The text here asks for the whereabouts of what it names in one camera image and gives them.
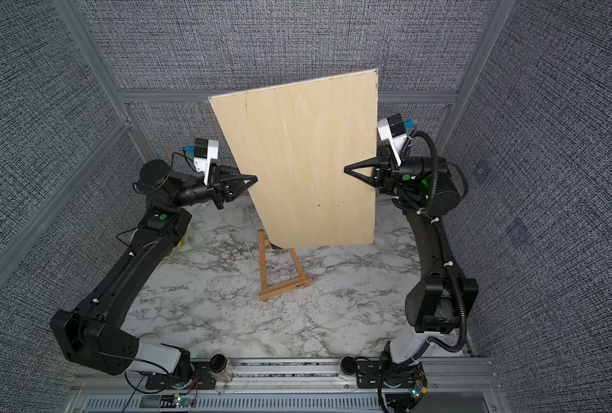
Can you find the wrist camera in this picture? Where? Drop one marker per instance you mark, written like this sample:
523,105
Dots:
201,155
394,132

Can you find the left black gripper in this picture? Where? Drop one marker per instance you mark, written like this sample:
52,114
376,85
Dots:
222,188

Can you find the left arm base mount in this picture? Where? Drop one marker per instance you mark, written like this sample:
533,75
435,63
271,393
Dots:
200,378

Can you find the light plywood board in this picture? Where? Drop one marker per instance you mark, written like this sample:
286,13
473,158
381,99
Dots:
297,139

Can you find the left black lens cap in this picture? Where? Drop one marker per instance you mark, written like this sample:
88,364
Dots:
222,370

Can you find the black lens cap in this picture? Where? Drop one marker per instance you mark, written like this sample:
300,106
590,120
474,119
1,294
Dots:
347,368
222,370

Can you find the small wooden easel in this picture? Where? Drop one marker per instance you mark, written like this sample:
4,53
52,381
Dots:
280,269

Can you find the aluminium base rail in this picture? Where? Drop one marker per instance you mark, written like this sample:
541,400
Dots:
455,384

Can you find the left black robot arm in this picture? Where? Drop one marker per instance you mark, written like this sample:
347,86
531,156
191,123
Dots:
90,335

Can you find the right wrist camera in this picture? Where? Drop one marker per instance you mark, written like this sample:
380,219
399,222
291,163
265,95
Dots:
394,132

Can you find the right small circuit board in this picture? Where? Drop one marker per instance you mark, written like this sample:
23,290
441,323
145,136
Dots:
418,390

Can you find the right black lens cap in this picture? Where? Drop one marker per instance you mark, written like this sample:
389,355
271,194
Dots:
347,368

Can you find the left small circuit board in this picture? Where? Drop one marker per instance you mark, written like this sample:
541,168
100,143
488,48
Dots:
176,401

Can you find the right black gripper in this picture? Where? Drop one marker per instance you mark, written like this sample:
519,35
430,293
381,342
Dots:
387,177

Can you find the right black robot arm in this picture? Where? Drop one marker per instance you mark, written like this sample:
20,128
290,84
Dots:
438,306

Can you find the small circuit board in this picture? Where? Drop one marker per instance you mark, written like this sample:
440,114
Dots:
176,401
418,390

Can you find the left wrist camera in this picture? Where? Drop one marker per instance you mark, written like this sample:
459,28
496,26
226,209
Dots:
201,155

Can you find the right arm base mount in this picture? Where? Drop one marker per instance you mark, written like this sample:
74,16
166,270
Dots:
369,372

